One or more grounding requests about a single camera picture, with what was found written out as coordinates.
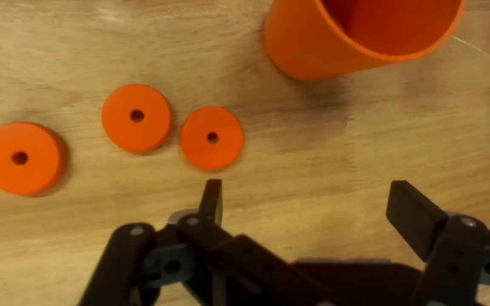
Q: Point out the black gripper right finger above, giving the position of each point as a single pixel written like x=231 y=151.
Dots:
x=453 y=246

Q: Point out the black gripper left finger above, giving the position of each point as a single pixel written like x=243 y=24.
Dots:
x=192 y=250

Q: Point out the orange disk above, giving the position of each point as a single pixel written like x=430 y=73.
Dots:
x=211 y=138
x=136 y=117
x=32 y=158

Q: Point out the orange disk beside cup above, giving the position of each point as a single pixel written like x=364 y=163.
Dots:
x=211 y=138

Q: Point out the orange plastic cup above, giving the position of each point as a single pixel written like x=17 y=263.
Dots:
x=318 y=39

